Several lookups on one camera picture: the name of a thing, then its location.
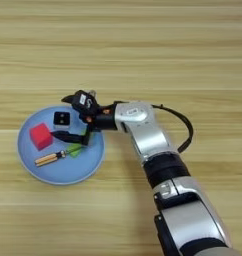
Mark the green rectangular block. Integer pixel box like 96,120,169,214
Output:
65,128,89,158

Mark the black cube with white sides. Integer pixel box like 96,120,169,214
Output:
52,111,72,131

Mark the red cube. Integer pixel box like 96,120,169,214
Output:
28,122,55,152

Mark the round blue plate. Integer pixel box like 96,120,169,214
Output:
16,104,106,186

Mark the black box with white label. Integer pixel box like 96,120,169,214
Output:
72,89,101,116

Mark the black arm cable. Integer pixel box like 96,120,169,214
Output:
151,103,195,154

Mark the screwdriver with wooden handle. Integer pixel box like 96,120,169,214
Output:
34,146,84,168

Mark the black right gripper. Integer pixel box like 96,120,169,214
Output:
50,94,118,147

